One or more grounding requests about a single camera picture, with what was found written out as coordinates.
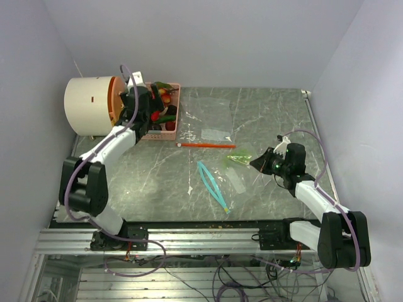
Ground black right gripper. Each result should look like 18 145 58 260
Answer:
250 147 290 176

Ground green fake grape bunch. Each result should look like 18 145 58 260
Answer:
223 150 253 167

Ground red strawberry bunch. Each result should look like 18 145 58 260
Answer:
154 81 178 105

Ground dark purple fake plum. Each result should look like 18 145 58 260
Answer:
149 123 162 131

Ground blue zip bag with strawberries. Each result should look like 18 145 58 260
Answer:
197 143 270 214

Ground dark red fake fruit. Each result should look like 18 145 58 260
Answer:
166 104 178 116

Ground green fake chili pepper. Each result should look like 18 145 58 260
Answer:
156 115 176 124

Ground pink perforated plastic basket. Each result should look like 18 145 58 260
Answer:
143 81 181 141

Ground orange zip bag with vegetables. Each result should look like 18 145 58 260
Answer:
176 97 234 145

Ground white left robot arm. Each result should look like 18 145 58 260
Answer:
59 83 164 250

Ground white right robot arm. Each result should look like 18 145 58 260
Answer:
250 142 372 269

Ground round white drawer organizer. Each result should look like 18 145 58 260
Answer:
64 76 126 136

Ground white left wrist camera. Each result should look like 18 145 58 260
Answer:
127 71 146 90

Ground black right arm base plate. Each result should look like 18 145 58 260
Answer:
251 230 297 251

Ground aluminium frame rail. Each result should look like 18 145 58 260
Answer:
33 226 366 256

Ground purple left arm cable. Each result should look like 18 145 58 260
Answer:
64 64 166 278

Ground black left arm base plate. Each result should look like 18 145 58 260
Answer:
89 227 149 252

